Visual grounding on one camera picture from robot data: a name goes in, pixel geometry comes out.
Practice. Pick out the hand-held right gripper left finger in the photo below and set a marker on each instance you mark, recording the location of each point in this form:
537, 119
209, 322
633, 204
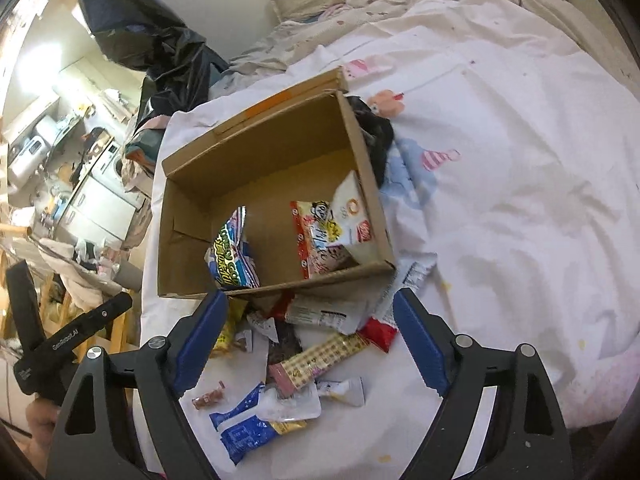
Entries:
200, 345

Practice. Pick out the white printed bed sheet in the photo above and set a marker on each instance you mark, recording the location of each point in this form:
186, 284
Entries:
500, 160

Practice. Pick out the small white blue packet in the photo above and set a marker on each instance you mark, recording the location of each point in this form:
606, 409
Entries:
345, 391

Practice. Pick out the floral crumpled quilt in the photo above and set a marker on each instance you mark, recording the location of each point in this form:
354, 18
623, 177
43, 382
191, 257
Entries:
310, 45

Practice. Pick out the large black trash bag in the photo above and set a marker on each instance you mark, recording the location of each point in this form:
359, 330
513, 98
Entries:
150, 35

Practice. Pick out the white towel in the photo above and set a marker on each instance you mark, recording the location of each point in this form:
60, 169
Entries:
75, 270

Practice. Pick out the small grey white packet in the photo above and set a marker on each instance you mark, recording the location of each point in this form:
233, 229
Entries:
262, 327

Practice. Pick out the clear white pouch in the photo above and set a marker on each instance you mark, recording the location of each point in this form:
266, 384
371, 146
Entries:
292, 405

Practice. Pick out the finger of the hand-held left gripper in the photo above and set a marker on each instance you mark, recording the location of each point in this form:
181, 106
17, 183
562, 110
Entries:
95, 319
27, 305

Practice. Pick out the pink yellow wafer bar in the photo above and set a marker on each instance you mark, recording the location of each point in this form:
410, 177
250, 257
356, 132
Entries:
320, 360

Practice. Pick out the white bar with red end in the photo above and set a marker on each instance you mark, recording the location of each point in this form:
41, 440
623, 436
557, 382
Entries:
377, 335
325, 315

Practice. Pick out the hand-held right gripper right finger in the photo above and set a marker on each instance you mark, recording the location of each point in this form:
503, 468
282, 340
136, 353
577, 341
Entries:
420, 345

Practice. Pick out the small black plastic bag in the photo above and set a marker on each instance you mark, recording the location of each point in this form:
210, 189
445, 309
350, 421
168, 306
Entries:
375, 130

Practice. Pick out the white kitchen cabinet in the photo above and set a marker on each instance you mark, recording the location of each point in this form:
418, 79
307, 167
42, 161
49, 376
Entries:
95, 205

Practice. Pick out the brown cardboard box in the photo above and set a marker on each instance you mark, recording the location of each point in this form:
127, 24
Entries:
270, 160

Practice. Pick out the white kitchen appliance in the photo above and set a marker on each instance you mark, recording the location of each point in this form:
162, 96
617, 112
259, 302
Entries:
30, 150

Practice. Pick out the blue white pouch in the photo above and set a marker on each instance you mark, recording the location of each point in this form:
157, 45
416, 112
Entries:
240, 407

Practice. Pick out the blue yellow snack packet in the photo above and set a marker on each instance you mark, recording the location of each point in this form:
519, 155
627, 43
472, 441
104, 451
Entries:
250, 437

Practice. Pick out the small brown candy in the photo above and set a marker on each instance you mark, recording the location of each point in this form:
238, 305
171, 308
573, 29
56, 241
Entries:
209, 397

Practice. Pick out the red white cartoon snack packet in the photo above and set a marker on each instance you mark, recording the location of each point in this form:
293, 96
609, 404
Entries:
320, 240

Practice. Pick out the colourful patterned cloth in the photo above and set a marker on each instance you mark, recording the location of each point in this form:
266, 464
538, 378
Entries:
142, 155

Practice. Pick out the blue green snack packet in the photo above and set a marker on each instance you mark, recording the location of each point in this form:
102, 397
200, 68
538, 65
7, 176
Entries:
231, 255

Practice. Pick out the dark brown snack packet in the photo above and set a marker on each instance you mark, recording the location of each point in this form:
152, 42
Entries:
285, 342

